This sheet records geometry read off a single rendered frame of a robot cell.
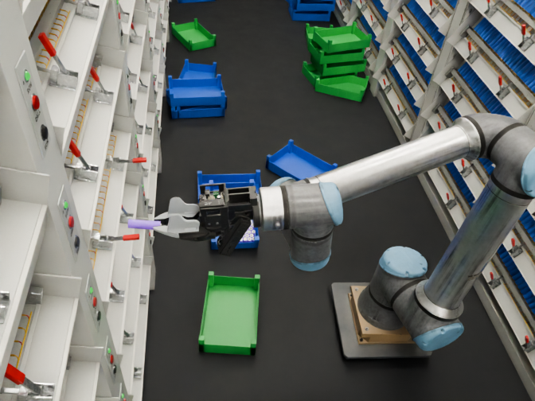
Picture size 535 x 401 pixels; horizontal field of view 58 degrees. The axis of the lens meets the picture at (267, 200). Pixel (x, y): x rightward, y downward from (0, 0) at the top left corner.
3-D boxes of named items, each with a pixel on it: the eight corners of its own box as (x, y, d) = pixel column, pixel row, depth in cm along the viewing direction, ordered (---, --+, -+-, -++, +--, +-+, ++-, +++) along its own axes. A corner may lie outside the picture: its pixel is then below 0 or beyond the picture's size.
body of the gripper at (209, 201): (196, 184, 97) (255, 178, 98) (200, 213, 103) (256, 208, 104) (196, 211, 92) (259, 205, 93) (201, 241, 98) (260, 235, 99)
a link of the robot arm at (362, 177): (500, 92, 127) (259, 178, 116) (534, 118, 118) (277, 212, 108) (491, 128, 135) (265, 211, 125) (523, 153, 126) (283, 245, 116)
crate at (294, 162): (335, 176, 248) (337, 164, 243) (312, 196, 236) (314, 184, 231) (289, 150, 261) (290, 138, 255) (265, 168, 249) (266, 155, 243)
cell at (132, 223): (128, 217, 97) (162, 220, 98) (128, 219, 98) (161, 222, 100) (127, 227, 96) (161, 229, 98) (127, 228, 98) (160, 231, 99)
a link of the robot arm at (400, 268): (397, 270, 179) (412, 237, 168) (423, 308, 168) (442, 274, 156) (361, 278, 174) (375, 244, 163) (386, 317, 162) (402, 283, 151)
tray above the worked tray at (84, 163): (119, 83, 127) (127, 35, 119) (85, 266, 84) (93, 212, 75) (35, 64, 121) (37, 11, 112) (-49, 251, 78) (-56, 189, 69)
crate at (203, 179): (259, 181, 241) (259, 169, 235) (263, 210, 227) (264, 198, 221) (197, 183, 237) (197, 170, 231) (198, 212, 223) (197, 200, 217)
